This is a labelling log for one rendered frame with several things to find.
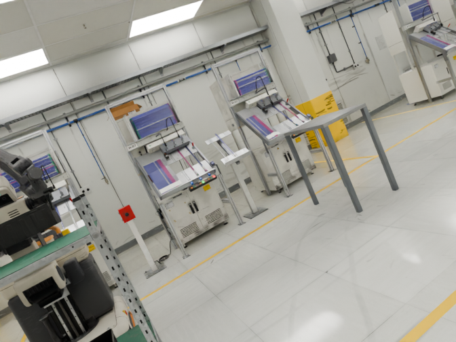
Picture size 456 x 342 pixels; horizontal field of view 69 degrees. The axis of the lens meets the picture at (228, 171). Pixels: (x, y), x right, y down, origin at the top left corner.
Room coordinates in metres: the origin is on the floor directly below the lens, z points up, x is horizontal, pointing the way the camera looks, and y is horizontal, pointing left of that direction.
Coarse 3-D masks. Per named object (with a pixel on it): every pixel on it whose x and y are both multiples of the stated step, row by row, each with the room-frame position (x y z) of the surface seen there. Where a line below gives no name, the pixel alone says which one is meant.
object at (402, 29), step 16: (416, 0) 6.08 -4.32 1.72; (384, 16) 6.01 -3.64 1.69; (400, 16) 5.73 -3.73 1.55; (416, 16) 5.76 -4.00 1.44; (432, 16) 5.93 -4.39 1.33; (384, 32) 6.12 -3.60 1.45; (400, 32) 5.86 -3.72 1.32; (416, 32) 5.79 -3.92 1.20; (432, 32) 5.66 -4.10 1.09; (448, 32) 5.72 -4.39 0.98; (400, 48) 5.94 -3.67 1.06; (432, 48) 5.44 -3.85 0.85; (448, 48) 5.31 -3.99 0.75; (416, 64) 5.74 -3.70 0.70; (432, 64) 5.56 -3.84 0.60; (448, 64) 5.27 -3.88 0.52; (400, 80) 6.15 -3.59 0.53; (416, 80) 5.88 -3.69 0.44; (432, 80) 5.61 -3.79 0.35; (448, 80) 5.34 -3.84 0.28; (416, 96) 5.98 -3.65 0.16; (432, 96) 5.71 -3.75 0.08
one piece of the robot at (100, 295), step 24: (96, 264) 2.41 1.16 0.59; (0, 288) 2.05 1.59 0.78; (72, 288) 2.17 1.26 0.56; (96, 288) 2.21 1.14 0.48; (24, 312) 2.07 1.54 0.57; (48, 312) 2.09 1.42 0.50; (72, 312) 2.10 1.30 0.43; (96, 312) 2.19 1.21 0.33; (48, 336) 2.08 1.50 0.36; (72, 336) 2.08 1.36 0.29
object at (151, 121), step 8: (168, 104) 4.18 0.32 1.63; (152, 112) 4.10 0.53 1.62; (160, 112) 4.13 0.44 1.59; (168, 112) 4.16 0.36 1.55; (136, 120) 4.03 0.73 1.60; (144, 120) 4.06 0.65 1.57; (152, 120) 4.09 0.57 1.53; (160, 120) 4.12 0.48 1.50; (168, 120) 4.15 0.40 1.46; (176, 120) 4.18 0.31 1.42; (136, 128) 4.01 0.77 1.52; (144, 128) 4.04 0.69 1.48; (152, 128) 4.07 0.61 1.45; (160, 128) 4.10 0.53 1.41; (144, 136) 4.03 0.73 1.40
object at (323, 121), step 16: (336, 112) 3.07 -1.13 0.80; (352, 112) 2.73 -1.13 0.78; (368, 112) 2.77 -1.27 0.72; (304, 128) 2.94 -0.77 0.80; (368, 128) 2.79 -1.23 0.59; (288, 144) 3.31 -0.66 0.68; (336, 160) 2.67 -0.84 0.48; (384, 160) 2.76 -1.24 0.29; (304, 176) 3.29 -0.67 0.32; (352, 192) 2.66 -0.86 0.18
